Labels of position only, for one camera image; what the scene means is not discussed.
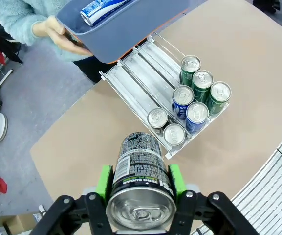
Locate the blue Pocari Sweat can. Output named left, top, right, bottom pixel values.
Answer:
left=185, top=101, right=209, bottom=134
left=172, top=85, right=195, bottom=119
left=79, top=0, right=133, bottom=27

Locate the green beverage can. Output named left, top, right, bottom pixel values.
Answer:
left=191, top=70, right=214, bottom=105
left=205, top=82, right=232, bottom=116
left=179, top=55, right=201, bottom=84

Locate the person's right hand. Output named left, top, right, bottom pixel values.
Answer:
left=44, top=15, right=93, bottom=56

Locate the blue plastic bin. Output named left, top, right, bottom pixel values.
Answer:
left=55, top=0, right=190, bottom=65

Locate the white clothes rack stand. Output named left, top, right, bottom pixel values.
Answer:
left=0, top=69, right=14, bottom=88

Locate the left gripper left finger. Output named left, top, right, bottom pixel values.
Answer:
left=37, top=165, right=114, bottom=235

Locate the black Pepsi can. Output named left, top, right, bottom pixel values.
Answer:
left=162, top=123, right=187, bottom=147
left=106, top=132, right=178, bottom=232
left=147, top=107, right=169, bottom=129

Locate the black jacket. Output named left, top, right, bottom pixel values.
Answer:
left=0, top=21, right=24, bottom=65

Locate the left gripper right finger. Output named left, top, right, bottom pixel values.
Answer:
left=168, top=164, right=247, bottom=235

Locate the cardboard box by robot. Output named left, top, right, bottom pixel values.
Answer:
left=0, top=212, right=45, bottom=235

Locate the white can dispenser rack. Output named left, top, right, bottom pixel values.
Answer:
left=98, top=31, right=231, bottom=160

